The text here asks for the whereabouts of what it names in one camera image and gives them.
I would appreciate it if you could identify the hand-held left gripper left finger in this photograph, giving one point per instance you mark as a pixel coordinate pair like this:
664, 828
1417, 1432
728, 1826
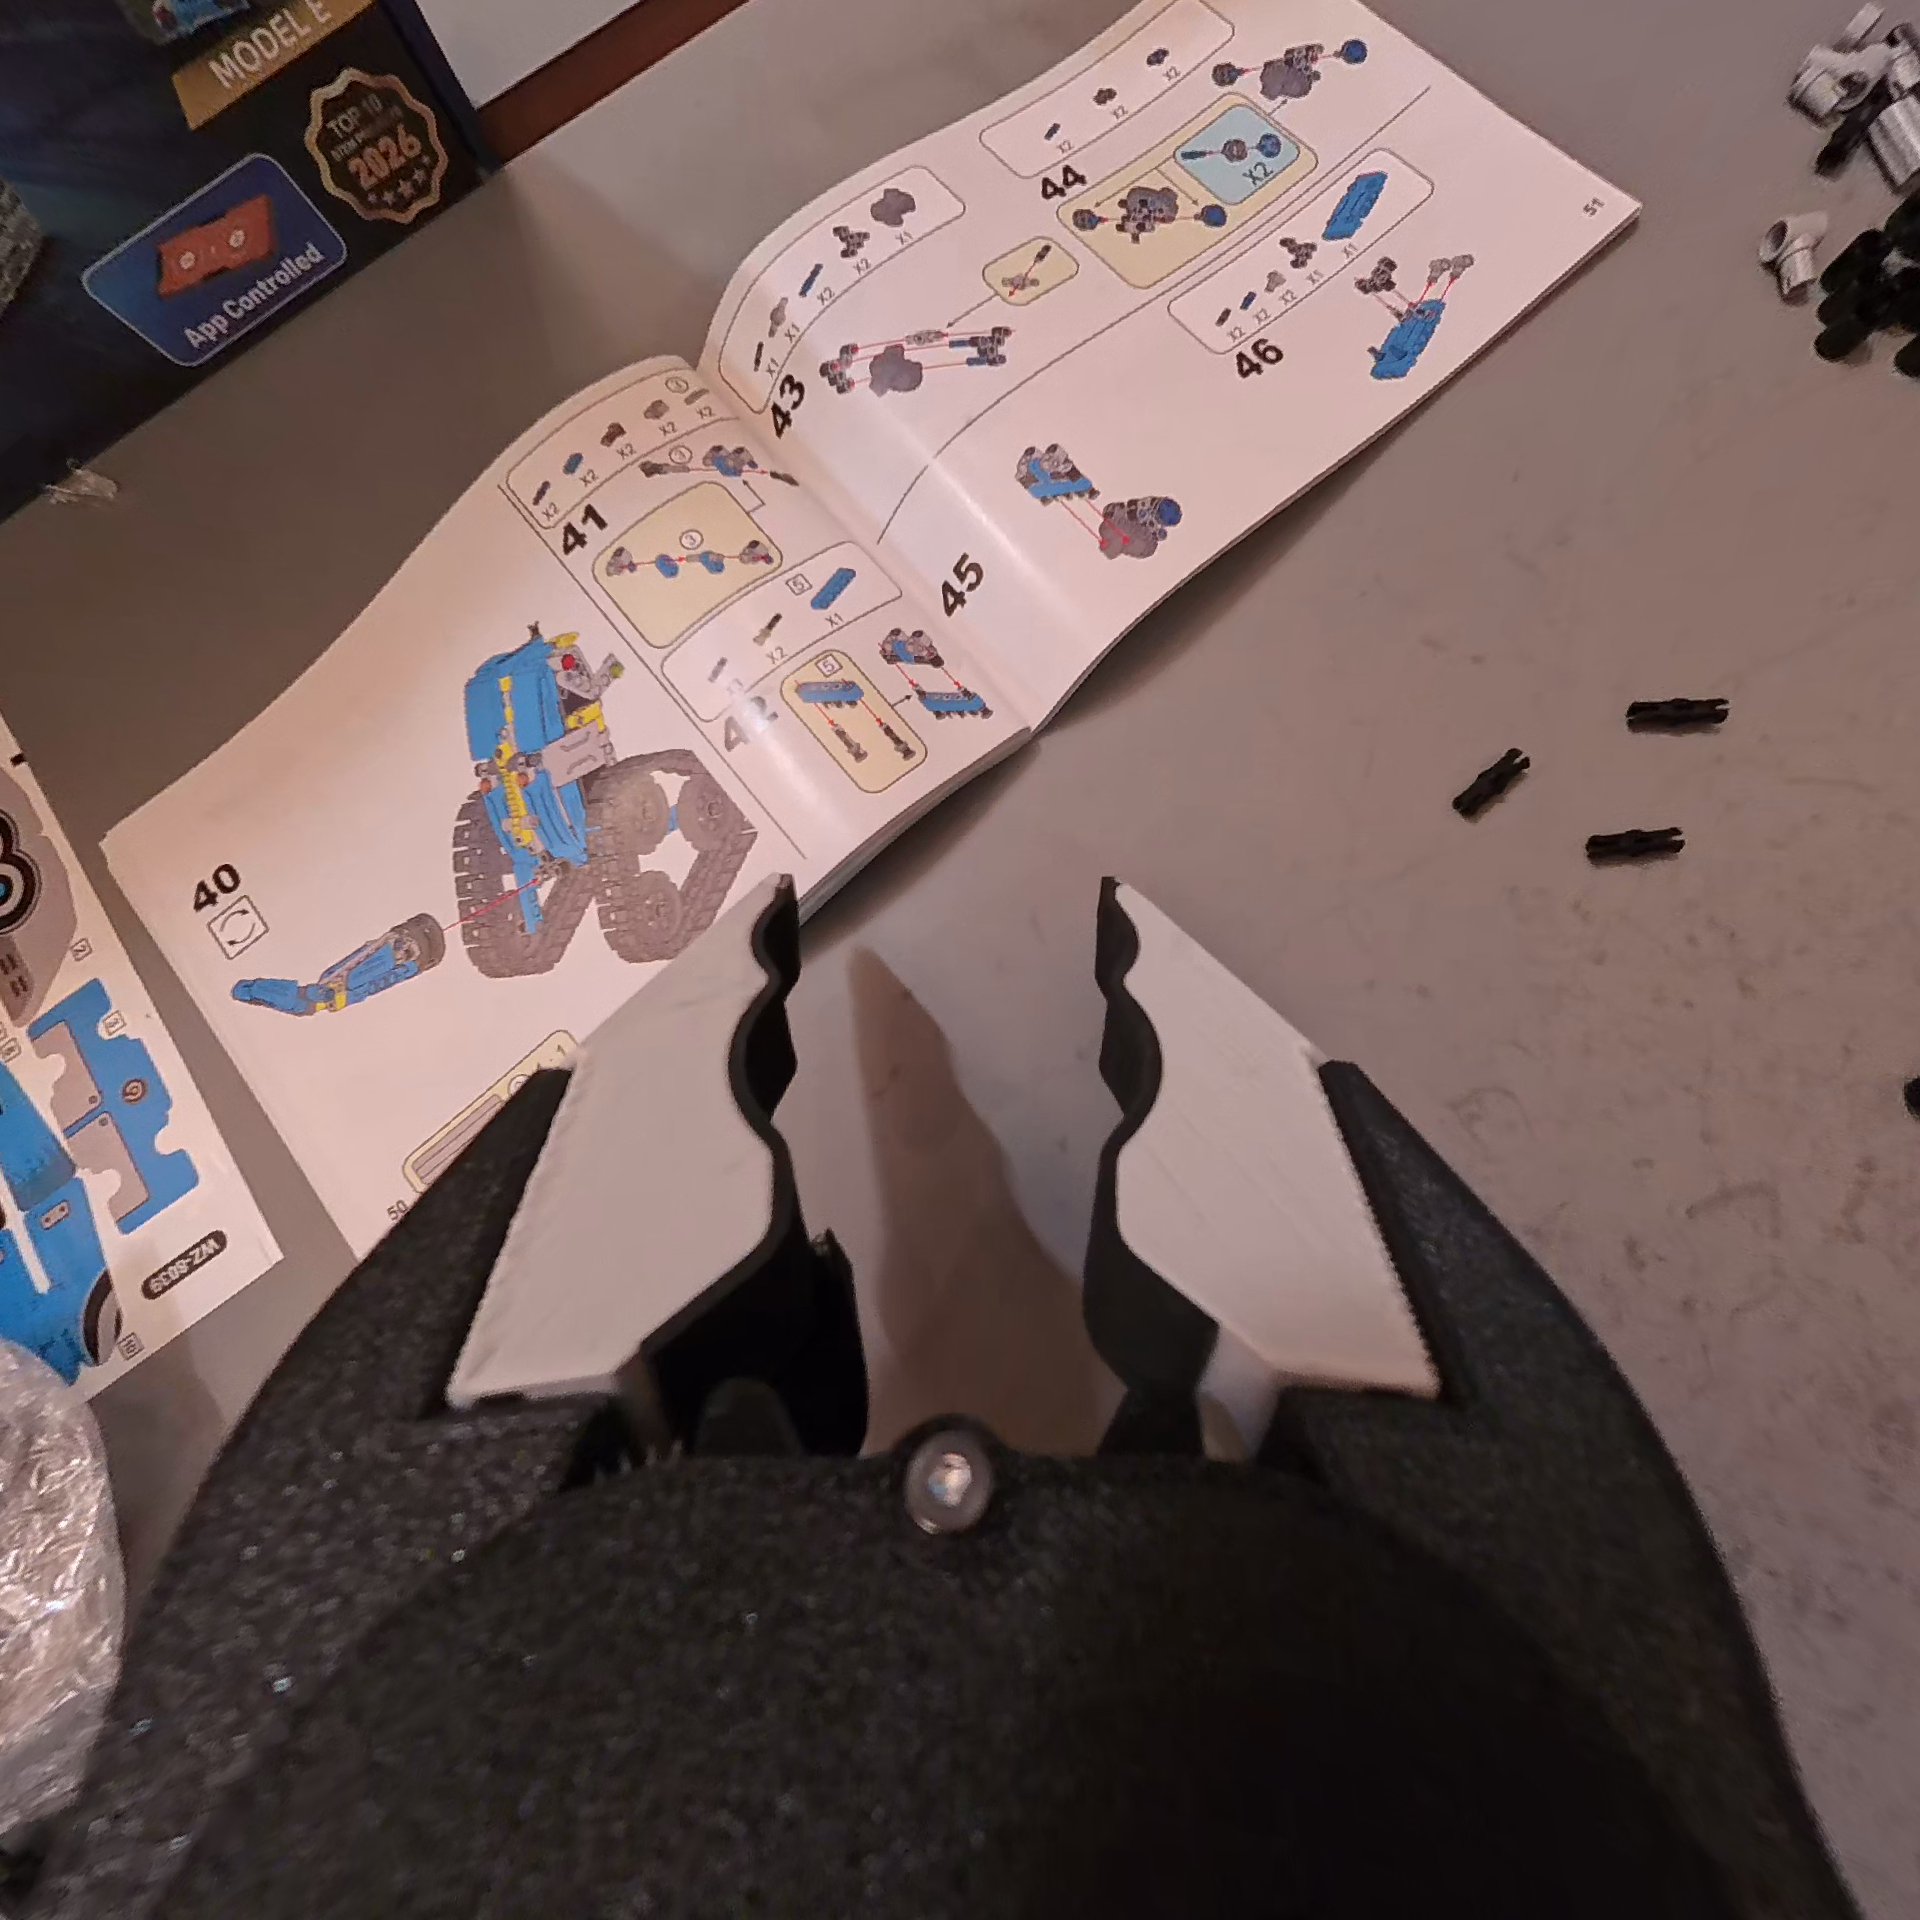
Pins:
640, 1189

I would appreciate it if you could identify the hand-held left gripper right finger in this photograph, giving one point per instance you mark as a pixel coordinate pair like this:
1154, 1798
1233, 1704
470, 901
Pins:
1261, 1204

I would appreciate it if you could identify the black pin connector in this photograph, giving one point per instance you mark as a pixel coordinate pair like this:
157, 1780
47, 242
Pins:
1633, 844
1493, 784
1680, 719

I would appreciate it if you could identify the pile of building brick pieces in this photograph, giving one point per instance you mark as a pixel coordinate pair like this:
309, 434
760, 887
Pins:
1856, 286

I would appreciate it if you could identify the grey desk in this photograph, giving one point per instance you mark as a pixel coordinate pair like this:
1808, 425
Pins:
1501, 1204

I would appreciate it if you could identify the sticker sheet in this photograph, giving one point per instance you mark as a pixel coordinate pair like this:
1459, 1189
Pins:
118, 1141

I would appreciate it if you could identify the clear plastic bag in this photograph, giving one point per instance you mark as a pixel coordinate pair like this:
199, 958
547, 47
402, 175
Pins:
47, 1543

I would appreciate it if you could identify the instruction booklet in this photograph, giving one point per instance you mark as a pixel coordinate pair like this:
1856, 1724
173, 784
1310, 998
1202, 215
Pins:
972, 450

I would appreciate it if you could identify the clear plastic scrap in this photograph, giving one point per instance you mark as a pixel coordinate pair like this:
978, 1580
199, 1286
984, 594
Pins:
79, 489

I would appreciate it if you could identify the toy kit box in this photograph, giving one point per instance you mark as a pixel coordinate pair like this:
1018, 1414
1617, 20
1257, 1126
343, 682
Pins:
149, 226

